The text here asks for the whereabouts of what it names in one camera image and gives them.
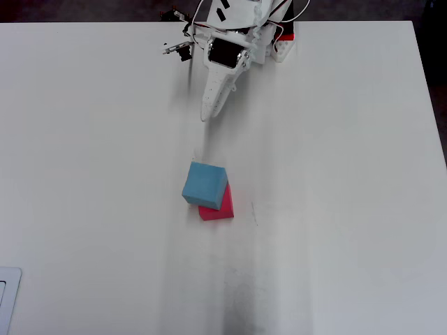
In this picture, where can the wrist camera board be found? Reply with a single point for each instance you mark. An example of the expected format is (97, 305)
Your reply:
(183, 52)

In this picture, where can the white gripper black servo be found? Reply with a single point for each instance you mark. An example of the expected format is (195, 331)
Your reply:
(223, 53)

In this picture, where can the red foam cube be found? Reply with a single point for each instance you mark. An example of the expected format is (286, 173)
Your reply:
(225, 209)

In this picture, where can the blue foam cube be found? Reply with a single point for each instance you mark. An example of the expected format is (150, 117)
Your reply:
(204, 185)

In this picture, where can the white red robot base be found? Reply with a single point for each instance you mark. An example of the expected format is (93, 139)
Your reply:
(284, 47)

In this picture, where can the small black electronic part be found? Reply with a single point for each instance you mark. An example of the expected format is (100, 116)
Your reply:
(173, 14)

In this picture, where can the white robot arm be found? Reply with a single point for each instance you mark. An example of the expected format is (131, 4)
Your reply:
(237, 12)

